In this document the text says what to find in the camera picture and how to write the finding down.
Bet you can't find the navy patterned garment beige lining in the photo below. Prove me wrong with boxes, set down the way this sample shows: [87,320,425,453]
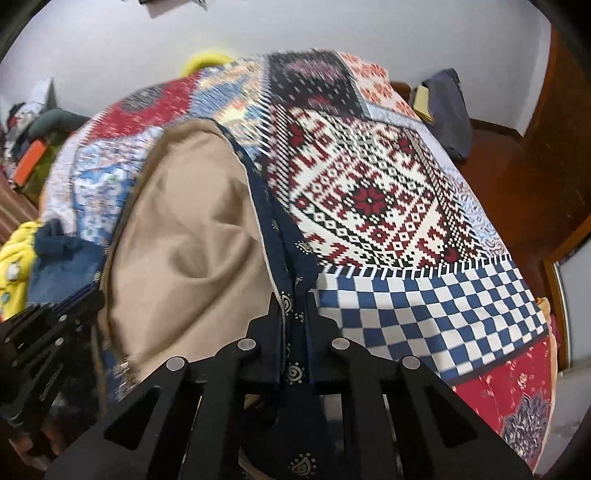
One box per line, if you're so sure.
[99,119,338,479]

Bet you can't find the blue denim garment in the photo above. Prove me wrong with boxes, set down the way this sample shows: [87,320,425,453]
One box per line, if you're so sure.
[27,219,105,305]

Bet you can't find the yellow cartoon fleece garment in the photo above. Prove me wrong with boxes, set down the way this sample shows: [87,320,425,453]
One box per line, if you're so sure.
[0,220,41,321]

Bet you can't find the patchwork patterned bedspread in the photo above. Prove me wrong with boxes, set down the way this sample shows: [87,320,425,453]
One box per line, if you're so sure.
[41,50,553,475]

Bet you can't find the cluttered side table pile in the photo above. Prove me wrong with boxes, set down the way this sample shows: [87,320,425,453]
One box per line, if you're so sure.
[1,78,88,204]

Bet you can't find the dark wooden door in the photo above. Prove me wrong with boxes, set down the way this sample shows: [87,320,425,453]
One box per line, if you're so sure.
[454,27,591,370]

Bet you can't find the yellow pillow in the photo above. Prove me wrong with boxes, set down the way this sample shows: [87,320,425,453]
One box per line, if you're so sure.
[180,52,235,77]

